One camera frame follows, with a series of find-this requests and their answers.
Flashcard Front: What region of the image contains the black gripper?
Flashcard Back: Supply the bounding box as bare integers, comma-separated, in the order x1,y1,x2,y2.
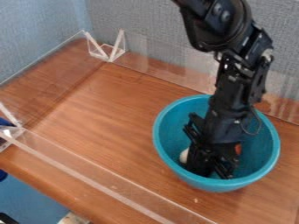
183,95,252,179

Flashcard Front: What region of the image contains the white brown toy mushroom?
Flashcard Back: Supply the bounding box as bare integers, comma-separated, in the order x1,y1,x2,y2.
179,144,242,164

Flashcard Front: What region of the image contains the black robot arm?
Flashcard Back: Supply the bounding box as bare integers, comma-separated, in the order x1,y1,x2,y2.
172,0,274,179

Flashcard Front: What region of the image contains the blue plastic bowl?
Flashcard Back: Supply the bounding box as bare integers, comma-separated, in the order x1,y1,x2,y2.
152,94,280,193

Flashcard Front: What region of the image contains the clear acrylic back barrier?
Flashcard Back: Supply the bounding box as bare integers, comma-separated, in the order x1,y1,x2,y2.
83,30,299,125

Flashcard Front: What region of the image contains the clear acrylic front barrier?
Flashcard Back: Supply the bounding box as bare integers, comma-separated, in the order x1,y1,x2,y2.
0,102,216,224

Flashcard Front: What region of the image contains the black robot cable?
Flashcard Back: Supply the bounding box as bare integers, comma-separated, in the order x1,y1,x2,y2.
238,108,264,137

